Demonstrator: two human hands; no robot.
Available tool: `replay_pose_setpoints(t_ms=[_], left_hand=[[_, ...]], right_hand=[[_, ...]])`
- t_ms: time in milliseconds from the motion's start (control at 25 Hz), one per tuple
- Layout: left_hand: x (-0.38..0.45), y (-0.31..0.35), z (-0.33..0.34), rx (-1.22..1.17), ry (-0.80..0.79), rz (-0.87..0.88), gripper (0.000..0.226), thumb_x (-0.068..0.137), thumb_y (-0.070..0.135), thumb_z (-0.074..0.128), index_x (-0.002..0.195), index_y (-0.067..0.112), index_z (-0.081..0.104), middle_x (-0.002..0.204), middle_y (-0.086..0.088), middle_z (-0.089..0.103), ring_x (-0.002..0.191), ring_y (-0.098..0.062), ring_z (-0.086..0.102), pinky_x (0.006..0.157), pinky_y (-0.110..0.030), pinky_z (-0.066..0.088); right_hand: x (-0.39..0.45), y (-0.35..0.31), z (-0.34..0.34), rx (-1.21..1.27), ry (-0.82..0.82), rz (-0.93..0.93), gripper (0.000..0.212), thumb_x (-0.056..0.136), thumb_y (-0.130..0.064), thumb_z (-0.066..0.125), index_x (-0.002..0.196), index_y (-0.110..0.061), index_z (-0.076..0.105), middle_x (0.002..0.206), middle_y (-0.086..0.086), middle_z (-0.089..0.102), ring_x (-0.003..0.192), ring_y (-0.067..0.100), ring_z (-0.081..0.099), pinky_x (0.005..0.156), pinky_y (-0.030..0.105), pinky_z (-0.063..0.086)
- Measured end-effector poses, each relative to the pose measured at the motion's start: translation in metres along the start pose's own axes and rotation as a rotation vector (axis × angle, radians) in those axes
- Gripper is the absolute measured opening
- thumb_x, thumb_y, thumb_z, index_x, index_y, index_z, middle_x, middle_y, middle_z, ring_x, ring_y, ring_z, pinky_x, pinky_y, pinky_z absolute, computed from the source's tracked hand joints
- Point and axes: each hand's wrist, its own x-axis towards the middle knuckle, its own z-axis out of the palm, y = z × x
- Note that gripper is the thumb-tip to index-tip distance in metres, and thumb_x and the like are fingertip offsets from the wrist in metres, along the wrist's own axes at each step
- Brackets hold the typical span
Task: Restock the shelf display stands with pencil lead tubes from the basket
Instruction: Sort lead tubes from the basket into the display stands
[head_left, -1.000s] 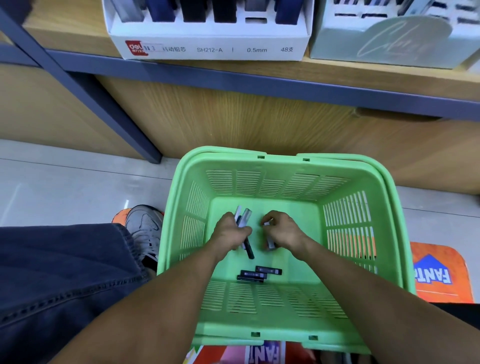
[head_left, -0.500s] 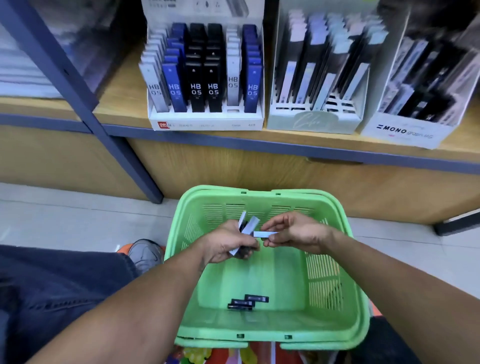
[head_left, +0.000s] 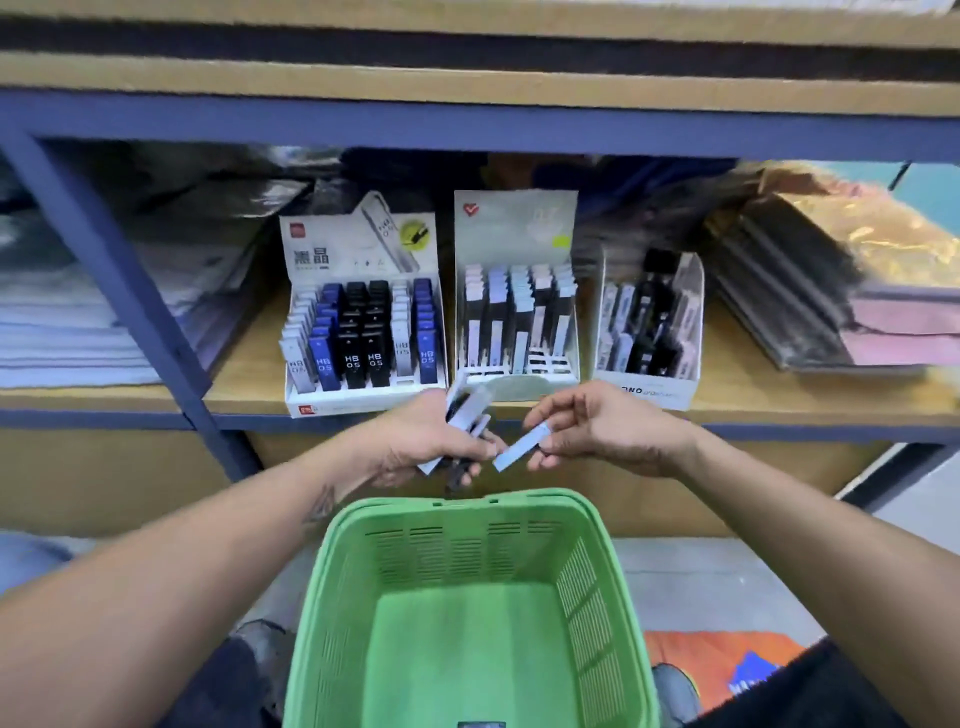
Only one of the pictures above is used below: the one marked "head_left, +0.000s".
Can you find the person's left hand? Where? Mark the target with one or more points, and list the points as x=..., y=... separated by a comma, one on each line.
x=413, y=443

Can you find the person's right hand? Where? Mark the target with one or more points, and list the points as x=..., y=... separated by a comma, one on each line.
x=615, y=425

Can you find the clear plastic display box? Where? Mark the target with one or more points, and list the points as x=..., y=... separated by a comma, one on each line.
x=645, y=393

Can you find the lead case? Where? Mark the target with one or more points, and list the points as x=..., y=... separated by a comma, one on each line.
x=522, y=446

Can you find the green plastic basket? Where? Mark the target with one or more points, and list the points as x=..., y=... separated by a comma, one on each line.
x=323, y=600

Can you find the white display box red label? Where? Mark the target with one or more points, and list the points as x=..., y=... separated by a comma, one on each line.
x=323, y=233

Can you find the pale green display box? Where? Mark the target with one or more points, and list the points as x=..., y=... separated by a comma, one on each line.
x=518, y=218

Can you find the person's left forearm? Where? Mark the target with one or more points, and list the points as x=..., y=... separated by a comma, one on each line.
x=165, y=600

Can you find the person's right forearm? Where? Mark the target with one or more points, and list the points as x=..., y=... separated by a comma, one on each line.
x=840, y=570

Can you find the colourful printed mat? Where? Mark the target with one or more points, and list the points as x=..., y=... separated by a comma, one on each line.
x=720, y=660

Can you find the grey sneaker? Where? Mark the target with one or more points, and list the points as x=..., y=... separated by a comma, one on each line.
x=675, y=695
x=264, y=660

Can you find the dark plastic-wrapped packs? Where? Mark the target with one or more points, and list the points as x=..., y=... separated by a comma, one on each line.
x=855, y=255

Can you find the stack of wrapped paper packs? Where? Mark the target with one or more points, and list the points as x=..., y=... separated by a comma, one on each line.
x=105, y=293

